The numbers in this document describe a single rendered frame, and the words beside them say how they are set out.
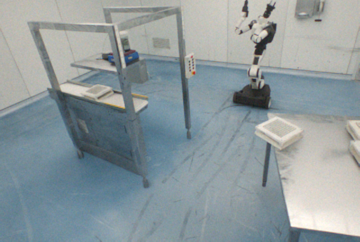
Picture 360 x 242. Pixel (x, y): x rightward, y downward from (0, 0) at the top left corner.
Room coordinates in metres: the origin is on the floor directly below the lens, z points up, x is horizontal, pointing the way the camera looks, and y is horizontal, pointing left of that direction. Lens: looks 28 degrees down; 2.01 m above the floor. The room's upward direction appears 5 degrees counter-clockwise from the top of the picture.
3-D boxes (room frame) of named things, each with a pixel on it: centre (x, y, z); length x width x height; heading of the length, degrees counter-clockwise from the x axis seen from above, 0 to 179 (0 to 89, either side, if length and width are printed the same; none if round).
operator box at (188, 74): (2.70, -0.16, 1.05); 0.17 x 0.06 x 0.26; 146
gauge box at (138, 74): (2.21, 0.41, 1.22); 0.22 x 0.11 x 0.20; 56
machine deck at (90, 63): (2.20, 0.65, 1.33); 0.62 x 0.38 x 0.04; 56
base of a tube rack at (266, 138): (1.45, -0.73, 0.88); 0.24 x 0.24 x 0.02; 28
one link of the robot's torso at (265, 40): (3.68, -1.38, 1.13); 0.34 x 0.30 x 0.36; 11
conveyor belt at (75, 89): (2.43, 0.96, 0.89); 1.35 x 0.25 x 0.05; 56
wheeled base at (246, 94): (3.63, -1.32, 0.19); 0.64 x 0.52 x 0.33; 147
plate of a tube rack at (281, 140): (1.45, -0.73, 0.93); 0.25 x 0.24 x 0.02; 118
